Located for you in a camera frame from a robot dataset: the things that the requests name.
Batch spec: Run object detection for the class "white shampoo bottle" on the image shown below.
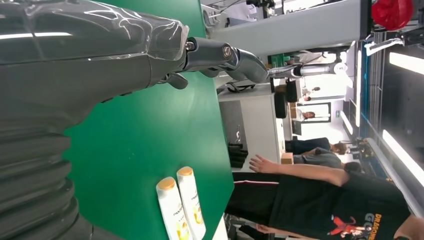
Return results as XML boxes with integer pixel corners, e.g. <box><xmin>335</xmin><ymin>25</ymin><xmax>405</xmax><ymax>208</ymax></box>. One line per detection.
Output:
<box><xmin>155</xmin><ymin>177</ymin><xmax>194</xmax><ymax>240</ymax></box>
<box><xmin>176</xmin><ymin>166</ymin><xmax>207</xmax><ymax>240</ymax></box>

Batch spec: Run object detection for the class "small brown cardboard box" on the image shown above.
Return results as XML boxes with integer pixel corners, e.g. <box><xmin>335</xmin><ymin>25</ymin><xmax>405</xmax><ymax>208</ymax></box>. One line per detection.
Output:
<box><xmin>280</xmin><ymin>152</ymin><xmax>295</xmax><ymax>166</ymax></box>

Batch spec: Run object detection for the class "white grey cabinet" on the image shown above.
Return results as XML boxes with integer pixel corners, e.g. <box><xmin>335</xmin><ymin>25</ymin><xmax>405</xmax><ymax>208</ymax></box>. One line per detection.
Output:
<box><xmin>217</xmin><ymin>82</ymin><xmax>286</xmax><ymax>170</ymax></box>

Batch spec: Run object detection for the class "person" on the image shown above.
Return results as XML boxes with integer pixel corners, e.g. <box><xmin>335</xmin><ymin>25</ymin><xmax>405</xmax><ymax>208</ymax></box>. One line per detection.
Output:
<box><xmin>225</xmin><ymin>153</ymin><xmax>424</xmax><ymax>240</ymax></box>
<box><xmin>284</xmin><ymin>137</ymin><xmax>349</xmax><ymax>157</ymax></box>
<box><xmin>293</xmin><ymin>147</ymin><xmax>363</xmax><ymax>174</ymax></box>

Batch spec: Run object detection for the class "black chair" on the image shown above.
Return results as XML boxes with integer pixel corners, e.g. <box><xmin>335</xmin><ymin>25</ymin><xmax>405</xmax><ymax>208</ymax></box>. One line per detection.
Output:
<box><xmin>274</xmin><ymin>81</ymin><xmax>299</xmax><ymax>119</ymax></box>

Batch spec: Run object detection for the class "ceiling light strip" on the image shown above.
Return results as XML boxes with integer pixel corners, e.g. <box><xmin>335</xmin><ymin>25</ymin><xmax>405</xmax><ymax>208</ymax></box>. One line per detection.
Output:
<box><xmin>389</xmin><ymin>52</ymin><xmax>424</xmax><ymax>76</ymax></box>
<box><xmin>382</xmin><ymin>129</ymin><xmax>424</xmax><ymax>187</ymax></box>

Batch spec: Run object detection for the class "red lantern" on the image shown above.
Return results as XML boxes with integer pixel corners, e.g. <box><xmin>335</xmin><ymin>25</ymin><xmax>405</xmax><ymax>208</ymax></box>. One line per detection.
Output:
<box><xmin>370</xmin><ymin>0</ymin><xmax>415</xmax><ymax>31</ymax></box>

